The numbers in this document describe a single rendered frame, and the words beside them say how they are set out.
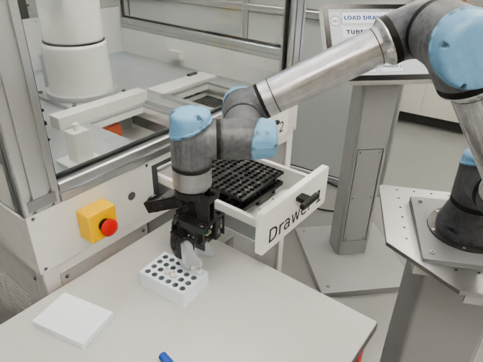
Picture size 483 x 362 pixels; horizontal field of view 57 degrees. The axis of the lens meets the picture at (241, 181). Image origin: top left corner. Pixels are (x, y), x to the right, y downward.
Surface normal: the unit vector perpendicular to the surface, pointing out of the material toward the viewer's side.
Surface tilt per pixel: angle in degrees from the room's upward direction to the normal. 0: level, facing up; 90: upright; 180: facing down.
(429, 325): 90
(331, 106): 90
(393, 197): 0
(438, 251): 3
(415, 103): 90
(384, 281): 3
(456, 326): 90
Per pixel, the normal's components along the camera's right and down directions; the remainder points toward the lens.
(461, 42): 0.01, 0.45
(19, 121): 0.79, 0.32
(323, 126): -0.52, 0.42
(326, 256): -0.07, -0.86
